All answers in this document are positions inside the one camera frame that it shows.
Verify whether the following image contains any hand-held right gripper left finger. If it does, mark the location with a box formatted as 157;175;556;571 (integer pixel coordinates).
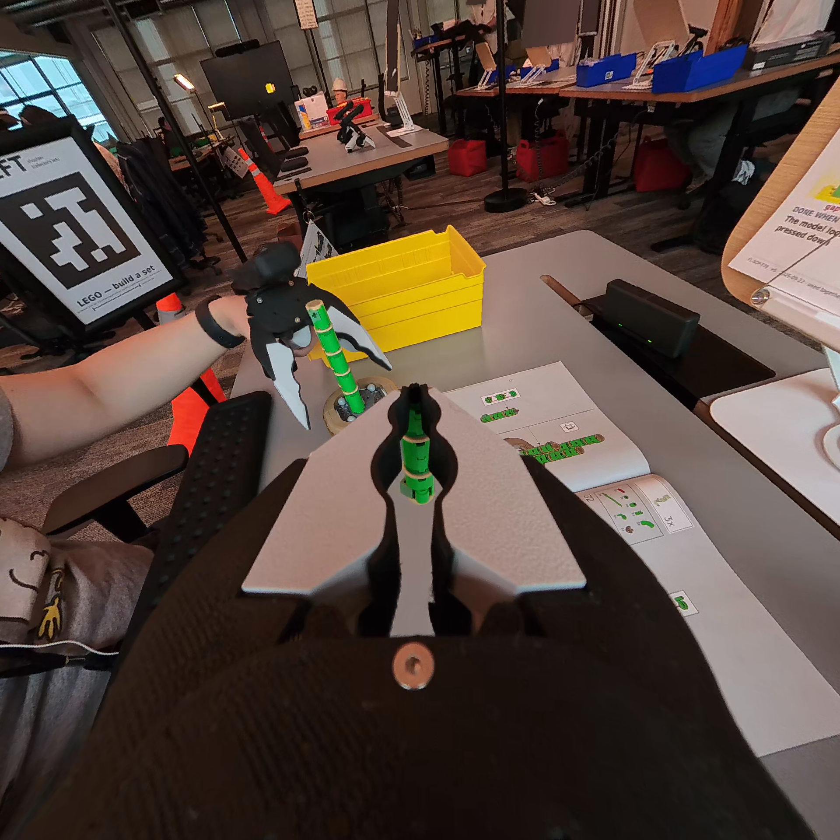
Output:
241;384;416;634

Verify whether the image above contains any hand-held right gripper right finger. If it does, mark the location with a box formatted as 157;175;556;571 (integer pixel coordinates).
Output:
420;384;587;634

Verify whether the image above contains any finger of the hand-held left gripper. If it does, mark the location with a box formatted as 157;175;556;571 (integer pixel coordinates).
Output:
252;328;311;432
322;295;395;373

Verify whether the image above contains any long green toy bamboo stalk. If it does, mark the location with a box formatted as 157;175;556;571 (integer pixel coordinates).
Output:
305;300;367;417

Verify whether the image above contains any tan toy brick pot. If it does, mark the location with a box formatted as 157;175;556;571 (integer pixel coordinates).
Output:
323;375;401;435

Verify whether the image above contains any short green toy bamboo stalk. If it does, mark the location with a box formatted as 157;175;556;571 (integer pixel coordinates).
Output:
398;402;439;506

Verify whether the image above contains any person's left forearm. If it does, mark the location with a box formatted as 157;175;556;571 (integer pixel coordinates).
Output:
0;314;227;470

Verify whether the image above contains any grey desk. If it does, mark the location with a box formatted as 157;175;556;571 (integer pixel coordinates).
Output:
230;230;840;840

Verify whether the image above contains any person's left hand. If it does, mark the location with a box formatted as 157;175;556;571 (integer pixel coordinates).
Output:
222;295;256;342

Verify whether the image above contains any yellow plastic bin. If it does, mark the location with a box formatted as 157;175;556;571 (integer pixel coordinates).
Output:
306;225;487;363

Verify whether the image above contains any black wrist band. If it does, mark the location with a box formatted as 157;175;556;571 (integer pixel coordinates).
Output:
195;295;247;350

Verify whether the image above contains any white hanging card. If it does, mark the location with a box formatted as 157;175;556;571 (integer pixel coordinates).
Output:
297;209;340;280

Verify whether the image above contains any orange traffic cone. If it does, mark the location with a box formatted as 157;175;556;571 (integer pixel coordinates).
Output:
157;292;227;454
238;147;291;215

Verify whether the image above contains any black office chair armrest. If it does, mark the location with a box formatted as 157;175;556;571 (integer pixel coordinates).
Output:
42;390;273;573

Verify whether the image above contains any white instruction booklet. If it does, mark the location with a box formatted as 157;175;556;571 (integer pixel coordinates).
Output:
443;360;834;759

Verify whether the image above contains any grey work table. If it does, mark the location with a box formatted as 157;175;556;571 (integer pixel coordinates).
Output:
272;125;450;253

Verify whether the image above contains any black floor pole with base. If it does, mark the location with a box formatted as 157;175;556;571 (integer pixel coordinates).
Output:
484;0;530;213

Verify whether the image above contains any black framed marker sign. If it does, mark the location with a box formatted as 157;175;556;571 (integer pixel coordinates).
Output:
0;117;186;332

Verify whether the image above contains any black display screen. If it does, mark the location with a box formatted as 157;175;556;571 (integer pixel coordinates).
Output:
200;41;295;120

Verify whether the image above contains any monitor with white stand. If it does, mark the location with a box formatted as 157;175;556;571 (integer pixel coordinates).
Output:
384;0;419;134

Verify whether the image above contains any person's grey printed shirt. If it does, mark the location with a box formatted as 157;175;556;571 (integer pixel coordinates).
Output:
0;387;158;815

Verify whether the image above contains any black charger box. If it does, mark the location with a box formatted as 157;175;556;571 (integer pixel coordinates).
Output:
604;278;702;359

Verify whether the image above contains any plywood document stand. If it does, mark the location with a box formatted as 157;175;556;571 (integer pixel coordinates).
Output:
710;108;840;526

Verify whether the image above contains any medium blue bin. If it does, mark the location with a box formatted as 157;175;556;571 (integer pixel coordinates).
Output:
576;52;639;88

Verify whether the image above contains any printed instruction sheet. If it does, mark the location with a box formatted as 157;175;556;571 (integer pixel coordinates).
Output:
727;147;840;315

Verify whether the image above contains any large blue bin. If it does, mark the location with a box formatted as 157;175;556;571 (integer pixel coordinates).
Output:
651;45;749;95

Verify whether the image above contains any long wooden workbench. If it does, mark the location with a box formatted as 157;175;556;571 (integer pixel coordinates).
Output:
453;36;840;217

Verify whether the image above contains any black flat box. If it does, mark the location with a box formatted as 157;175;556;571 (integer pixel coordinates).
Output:
745;31;836;70

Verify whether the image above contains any thin white cable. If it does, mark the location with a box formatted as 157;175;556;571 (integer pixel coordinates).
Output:
0;640;120;658

